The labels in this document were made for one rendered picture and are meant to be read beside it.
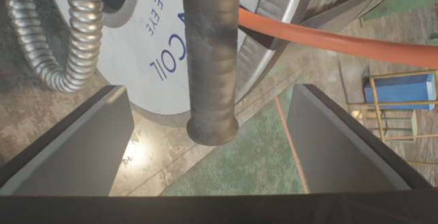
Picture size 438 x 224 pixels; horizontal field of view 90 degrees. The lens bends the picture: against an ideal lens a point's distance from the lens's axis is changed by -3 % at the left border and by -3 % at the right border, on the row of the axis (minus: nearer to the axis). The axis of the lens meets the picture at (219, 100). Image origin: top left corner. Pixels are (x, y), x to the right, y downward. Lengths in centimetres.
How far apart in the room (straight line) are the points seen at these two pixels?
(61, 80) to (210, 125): 12
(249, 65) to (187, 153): 132
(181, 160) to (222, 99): 147
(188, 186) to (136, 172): 39
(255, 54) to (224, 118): 20
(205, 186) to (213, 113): 162
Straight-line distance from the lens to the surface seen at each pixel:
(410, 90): 454
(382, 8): 499
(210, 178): 178
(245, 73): 36
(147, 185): 153
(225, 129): 17
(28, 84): 136
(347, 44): 18
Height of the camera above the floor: 135
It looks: 50 degrees down
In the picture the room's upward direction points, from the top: 86 degrees clockwise
